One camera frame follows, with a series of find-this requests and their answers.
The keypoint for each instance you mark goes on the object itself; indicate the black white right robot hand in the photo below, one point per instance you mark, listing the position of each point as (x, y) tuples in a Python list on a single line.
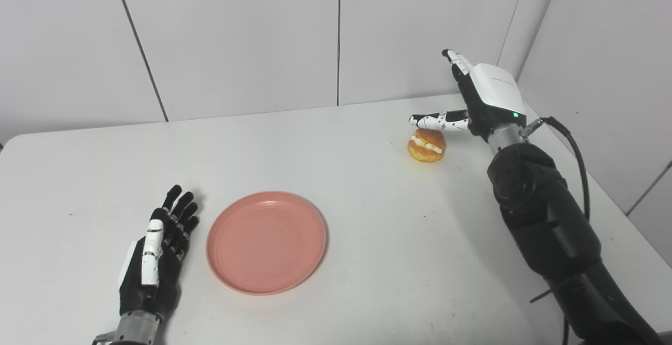
[(491, 98)]

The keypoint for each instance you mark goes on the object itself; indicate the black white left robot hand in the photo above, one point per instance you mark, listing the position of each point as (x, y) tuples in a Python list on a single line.
[(157, 271)]

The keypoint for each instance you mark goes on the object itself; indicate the cream puff pastry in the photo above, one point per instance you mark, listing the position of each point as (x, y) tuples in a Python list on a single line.
[(425, 150)]

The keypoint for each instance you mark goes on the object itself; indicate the pink round plate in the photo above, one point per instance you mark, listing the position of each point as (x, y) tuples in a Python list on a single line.
[(266, 242)]

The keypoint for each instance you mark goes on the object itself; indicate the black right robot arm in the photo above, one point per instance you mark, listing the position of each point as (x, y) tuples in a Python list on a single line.
[(551, 229)]

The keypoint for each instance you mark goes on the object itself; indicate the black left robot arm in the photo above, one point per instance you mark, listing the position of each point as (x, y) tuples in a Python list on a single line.
[(136, 329)]

